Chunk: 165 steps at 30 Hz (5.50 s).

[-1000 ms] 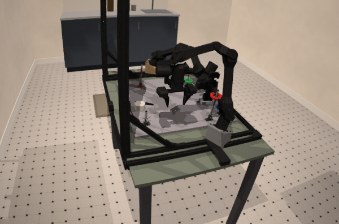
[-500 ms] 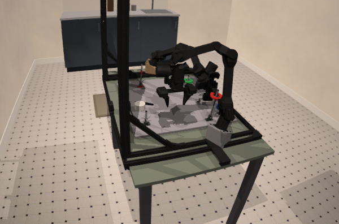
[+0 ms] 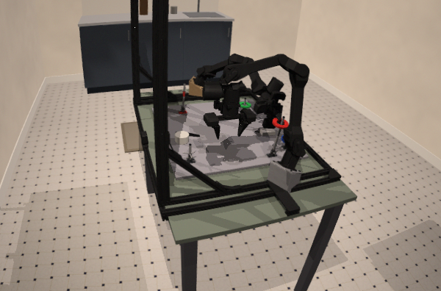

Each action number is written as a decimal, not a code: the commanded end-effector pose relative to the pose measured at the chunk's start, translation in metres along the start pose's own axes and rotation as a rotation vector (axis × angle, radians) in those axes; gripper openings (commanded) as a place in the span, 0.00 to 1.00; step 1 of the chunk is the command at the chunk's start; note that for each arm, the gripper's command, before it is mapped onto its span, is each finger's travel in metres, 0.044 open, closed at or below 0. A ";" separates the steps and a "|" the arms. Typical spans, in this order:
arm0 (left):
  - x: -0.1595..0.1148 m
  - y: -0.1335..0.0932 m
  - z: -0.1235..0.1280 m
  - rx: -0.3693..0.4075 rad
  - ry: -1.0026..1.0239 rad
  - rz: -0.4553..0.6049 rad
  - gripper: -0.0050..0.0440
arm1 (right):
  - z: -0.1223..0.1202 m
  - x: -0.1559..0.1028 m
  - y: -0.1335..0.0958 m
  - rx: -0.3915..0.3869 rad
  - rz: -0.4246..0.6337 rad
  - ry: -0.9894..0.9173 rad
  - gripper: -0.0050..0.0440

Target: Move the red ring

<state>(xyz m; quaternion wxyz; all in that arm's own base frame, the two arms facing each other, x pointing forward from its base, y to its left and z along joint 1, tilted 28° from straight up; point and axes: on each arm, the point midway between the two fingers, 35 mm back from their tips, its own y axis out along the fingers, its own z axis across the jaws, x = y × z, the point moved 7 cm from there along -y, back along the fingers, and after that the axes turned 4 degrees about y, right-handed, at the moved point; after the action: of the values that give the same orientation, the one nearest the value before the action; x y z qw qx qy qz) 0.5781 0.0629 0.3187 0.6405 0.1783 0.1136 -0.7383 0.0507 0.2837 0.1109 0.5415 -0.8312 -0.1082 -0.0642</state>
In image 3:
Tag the beige cylinder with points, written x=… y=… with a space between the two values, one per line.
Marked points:
x=181 y=137

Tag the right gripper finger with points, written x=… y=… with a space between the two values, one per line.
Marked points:
x=242 y=126
x=217 y=132

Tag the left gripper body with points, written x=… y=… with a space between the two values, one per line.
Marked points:
x=275 y=98

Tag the grey post with red foot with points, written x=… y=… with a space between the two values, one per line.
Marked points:
x=183 y=109

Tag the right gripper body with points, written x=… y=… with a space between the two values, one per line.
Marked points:
x=230 y=112

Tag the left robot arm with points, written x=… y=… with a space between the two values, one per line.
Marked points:
x=258 y=87

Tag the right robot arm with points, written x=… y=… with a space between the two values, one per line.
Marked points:
x=298 y=74

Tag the red ring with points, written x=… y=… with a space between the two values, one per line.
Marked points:
x=275 y=120

